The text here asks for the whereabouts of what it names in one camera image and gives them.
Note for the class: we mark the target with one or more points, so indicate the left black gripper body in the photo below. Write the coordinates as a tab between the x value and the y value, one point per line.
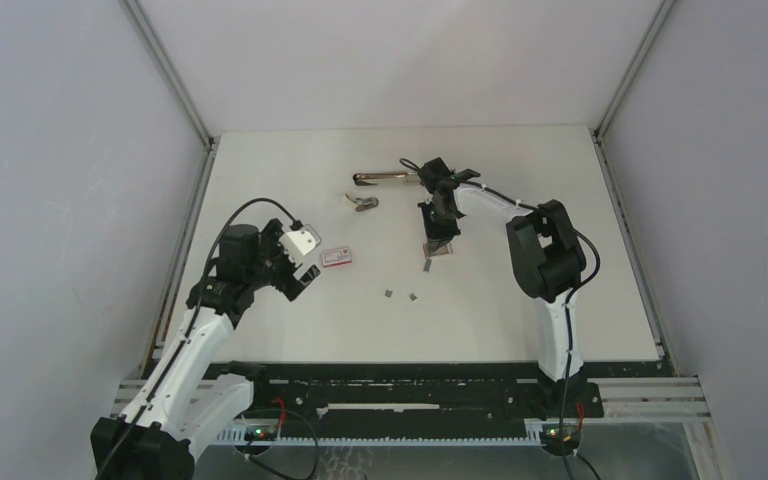
274	266

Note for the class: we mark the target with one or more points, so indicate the right controller board with wires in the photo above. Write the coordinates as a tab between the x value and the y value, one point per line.
564	442

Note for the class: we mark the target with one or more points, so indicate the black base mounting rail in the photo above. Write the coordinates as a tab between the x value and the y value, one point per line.
430	398

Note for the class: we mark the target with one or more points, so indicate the red white staple box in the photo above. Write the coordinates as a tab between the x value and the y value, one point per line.
336	257

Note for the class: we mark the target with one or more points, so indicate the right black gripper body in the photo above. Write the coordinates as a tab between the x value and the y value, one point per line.
440	224

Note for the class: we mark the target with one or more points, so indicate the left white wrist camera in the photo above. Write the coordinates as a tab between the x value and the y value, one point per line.
298	244

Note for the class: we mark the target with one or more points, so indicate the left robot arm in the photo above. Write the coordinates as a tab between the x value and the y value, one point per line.
162	432

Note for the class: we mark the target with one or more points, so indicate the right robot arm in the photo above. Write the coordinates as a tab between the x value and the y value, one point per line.
546	253

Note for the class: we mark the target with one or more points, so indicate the left controller board with wires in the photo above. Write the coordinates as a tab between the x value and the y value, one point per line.
272	433

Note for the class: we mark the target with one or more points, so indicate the staple box tray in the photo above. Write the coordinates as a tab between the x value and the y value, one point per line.
434	250

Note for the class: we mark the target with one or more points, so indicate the controller board with wires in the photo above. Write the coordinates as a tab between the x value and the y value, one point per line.
272	433
564	442

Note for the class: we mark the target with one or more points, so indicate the white slotted cable duct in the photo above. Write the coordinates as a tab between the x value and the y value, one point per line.
239	435

